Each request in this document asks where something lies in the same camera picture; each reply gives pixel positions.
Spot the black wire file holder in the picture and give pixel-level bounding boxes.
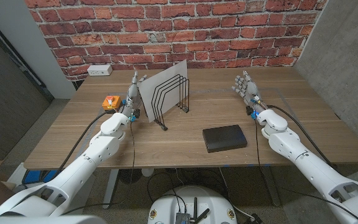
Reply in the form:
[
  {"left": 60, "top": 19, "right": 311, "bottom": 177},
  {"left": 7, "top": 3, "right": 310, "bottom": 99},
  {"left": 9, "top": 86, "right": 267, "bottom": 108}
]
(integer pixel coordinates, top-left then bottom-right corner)
[{"left": 150, "top": 73, "right": 190, "bottom": 131}]

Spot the orange emergency stop box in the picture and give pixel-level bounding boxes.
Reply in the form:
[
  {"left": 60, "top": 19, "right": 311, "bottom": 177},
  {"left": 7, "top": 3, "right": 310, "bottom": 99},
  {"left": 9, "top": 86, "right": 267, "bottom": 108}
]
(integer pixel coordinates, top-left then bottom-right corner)
[{"left": 101, "top": 95, "right": 123, "bottom": 111}]

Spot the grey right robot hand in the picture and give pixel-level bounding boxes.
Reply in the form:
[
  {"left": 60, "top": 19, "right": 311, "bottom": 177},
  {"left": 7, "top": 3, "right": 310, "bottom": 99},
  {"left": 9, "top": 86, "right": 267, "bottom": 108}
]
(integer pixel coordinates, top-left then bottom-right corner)
[{"left": 231, "top": 70, "right": 269, "bottom": 114}]

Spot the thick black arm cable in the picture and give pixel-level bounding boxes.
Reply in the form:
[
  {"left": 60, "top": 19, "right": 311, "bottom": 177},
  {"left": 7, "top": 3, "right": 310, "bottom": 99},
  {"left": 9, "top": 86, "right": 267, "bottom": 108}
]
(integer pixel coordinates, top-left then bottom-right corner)
[
  {"left": 267, "top": 104, "right": 338, "bottom": 170},
  {"left": 40, "top": 108, "right": 117, "bottom": 183}
]

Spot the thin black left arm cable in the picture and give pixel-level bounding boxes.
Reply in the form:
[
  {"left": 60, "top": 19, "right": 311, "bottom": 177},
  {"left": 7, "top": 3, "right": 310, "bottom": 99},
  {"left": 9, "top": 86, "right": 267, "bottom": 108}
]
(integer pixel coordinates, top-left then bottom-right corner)
[{"left": 61, "top": 119, "right": 136, "bottom": 216}]

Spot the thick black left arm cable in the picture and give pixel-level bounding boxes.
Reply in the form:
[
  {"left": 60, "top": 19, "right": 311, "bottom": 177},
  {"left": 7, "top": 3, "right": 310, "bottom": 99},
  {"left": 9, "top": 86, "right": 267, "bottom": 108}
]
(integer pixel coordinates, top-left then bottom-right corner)
[{"left": 40, "top": 108, "right": 117, "bottom": 183}]

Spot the white power outlet strip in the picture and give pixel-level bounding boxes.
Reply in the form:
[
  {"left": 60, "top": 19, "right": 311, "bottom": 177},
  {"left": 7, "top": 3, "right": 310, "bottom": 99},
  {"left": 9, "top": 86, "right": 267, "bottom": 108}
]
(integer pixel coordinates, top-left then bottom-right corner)
[{"left": 86, "top": 64, "right": 113, "bottom": 77}]

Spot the black antenna radio module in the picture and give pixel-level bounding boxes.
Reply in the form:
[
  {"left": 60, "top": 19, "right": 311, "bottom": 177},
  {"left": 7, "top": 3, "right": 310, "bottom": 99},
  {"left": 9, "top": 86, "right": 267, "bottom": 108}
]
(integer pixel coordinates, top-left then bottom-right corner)
[{"left": 175, "top": 196, "right": 211, "bottom": 224}]

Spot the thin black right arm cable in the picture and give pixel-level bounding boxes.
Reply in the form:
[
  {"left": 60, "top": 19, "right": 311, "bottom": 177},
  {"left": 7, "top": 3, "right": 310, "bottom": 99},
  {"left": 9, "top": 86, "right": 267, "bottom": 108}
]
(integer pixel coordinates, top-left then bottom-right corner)
[{"left": 253, "top": 118, "right": 358, "bottom": 221}]

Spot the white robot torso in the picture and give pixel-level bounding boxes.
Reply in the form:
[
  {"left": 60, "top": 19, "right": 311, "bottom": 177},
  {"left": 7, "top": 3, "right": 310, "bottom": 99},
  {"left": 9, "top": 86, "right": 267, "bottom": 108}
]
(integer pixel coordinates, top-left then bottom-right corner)
[{"left": 147, "top": 185, "right": 238, "bottom": 224}]

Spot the blue box under table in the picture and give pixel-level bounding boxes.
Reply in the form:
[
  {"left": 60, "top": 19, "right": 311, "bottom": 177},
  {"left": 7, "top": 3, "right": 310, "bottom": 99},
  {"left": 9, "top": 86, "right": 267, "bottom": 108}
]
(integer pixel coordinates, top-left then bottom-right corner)
[{"left": 22, "top": 169, "right": 58, "bottom": 185}]

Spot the grey table leg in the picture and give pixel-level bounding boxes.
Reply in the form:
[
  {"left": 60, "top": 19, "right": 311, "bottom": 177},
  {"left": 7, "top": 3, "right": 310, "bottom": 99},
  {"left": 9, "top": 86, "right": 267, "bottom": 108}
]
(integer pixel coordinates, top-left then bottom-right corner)
[{"left": 261, "top": 166, "right": 282, "bottom": 208}]

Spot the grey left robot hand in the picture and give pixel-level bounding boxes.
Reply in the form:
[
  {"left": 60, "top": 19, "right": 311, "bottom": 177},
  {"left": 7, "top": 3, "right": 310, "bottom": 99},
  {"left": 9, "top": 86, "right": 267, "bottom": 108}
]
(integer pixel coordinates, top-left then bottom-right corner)
[{"left": 121, "top": 70, "right": 149, "bottom": 118}]

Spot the white table leg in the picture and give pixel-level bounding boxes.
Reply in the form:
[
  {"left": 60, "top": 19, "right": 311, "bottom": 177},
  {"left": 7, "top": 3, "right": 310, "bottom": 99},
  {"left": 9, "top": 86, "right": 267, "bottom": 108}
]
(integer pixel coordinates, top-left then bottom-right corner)
[{"left": 102, "top": 169, "right": 120, "bottom": 210}]

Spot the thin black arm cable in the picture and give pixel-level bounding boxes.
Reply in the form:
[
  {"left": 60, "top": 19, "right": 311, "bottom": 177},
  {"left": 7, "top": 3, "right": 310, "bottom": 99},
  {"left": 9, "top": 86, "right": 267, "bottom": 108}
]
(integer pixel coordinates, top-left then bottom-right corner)
[
  {"left": 253, "top": 118, "right": 358, "bottom": 221},
  {"left": 61, "top": 119, "right": 136, "bottom": 216}
]

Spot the black rectangular box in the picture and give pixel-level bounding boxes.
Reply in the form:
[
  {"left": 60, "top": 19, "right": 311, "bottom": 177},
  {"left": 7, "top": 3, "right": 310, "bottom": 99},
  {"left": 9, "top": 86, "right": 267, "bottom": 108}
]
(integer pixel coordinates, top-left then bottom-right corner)
[{"left": 202, "top": 124, "right": 248, "bottom": 154}]

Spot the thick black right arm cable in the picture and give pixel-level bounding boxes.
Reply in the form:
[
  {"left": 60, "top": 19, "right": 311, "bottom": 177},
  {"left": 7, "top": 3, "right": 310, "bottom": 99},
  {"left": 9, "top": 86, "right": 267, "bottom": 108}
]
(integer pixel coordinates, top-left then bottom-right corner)
[{"left": 267, "top": 104, "right": 338, "bottom": 170}]

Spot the white paper file sheet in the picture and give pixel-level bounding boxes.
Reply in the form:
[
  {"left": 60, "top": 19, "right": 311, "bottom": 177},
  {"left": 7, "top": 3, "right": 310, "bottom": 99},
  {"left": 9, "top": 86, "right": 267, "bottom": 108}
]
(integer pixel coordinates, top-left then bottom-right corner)
[{"left": 137, "top": 59, "right": 188, "bottom": 123}]

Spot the printed red brick backdrop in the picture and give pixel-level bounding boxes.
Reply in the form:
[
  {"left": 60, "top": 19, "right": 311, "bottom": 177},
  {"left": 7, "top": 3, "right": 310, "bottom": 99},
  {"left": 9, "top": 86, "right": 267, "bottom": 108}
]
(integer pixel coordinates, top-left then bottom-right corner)
[{"left": 25, "top": 0, "right": 329, "bottom": 82}]

